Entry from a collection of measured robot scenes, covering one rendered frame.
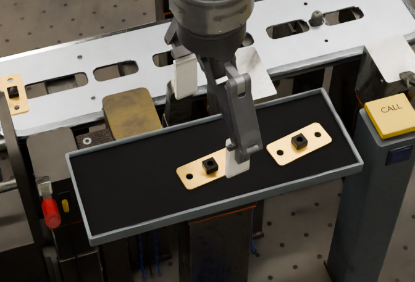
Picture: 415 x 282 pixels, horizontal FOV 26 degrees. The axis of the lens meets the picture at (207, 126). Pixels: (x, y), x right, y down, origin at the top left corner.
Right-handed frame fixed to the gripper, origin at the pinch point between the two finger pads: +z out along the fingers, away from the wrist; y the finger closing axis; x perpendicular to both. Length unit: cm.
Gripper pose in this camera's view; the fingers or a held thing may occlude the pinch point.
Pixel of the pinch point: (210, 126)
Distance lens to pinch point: 110.5
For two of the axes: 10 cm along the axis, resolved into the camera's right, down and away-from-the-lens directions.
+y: 4.6, 7.0, -5.4
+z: 0.0, 6.1, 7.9
